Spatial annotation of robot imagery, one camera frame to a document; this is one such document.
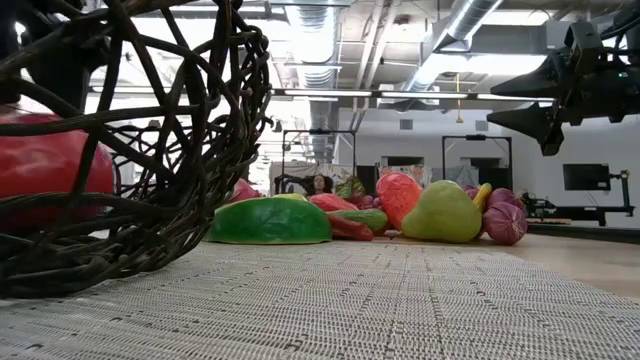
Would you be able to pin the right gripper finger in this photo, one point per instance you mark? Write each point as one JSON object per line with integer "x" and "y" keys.
{"x": 540, "y": 122}
{"x": 540, "y": 82}

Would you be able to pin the yellow banana green stem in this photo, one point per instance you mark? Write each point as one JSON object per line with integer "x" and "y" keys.
{"x": 482, "y": 195}

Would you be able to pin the green pear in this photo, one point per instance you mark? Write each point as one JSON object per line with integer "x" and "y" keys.
{"x": 442, "y": 215}

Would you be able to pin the red strawberry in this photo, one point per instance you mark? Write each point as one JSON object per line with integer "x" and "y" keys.
{"x": 397, "y": 197}

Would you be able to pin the purple grape bunch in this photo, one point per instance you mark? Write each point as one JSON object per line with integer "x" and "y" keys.
{"x": 367, "y": 202}

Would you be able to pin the green cucumber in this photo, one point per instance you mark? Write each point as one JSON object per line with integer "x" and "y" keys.
{"x": 367, "y": 218}

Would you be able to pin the red chili pepper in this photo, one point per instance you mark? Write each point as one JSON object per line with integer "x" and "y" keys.
{"x": 350, "y": 231}

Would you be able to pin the red plastic vegetable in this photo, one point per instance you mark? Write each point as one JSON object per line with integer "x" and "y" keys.
{"x": 330, "y": 202}

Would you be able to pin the red dragon fruit toy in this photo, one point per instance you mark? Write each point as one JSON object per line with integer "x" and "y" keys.
{"x": 270, "y": 222}

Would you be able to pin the pink plastic fruit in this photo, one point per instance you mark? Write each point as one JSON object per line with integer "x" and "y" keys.
{"x": 246, "y": 192}

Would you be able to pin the red round fruit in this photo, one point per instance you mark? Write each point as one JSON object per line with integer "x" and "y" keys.
{"x": 45, "y": 160}

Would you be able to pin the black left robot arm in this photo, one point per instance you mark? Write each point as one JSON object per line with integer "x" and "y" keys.
{"x": 65, "y": 65}

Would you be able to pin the background black robot arm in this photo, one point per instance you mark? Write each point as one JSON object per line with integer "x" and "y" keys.
{"x": 282, "y": 182}
{"x": 535, "y": 205}

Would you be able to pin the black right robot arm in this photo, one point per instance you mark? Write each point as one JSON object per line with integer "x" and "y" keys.
{"x": 627, "y": 20}

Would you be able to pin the dark wicker basket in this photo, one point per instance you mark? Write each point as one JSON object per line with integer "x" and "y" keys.
{"x": 50, "y": 270}

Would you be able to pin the ceiling strip light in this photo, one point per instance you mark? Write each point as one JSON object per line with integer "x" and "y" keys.
{"x": 520, "y": 97}
{"x": 327, "y": 93}
{"x": 424, "y": 94}

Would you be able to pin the black monitor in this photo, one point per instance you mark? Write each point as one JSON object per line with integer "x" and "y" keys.
{"x": 586, "y": 177}

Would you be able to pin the black monitor stand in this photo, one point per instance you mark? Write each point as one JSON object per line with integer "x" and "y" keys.
{"x": 625, "y": 192}

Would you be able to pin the floral cloth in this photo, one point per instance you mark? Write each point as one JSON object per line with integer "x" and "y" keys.
{"x": 342, "y": 172}
{"x": 415, "y": 172}

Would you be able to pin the person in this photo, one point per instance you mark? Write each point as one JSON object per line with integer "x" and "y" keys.
{"x": 320, "y": 184}

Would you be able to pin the white cloth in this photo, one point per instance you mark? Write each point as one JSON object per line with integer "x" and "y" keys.
{"x": 295, "y": 170}

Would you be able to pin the grey woven placemat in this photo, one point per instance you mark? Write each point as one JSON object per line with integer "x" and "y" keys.
{"x": 350, "y": 310}

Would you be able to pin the grey wall vent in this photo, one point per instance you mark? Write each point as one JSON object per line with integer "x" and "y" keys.
{"x": 406, "y": 124}
{"x": 481, "y": 125}

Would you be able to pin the black metal frame rig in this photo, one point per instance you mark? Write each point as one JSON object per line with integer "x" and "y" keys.
{"x": 475, "y": 137}

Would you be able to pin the large silver ceiling duct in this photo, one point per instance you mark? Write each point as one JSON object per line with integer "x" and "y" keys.
{"x": 470, "y": 15}

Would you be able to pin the silver spiral ceiling duct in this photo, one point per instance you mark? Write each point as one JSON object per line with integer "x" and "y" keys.
{"x": 312, "y": 35}

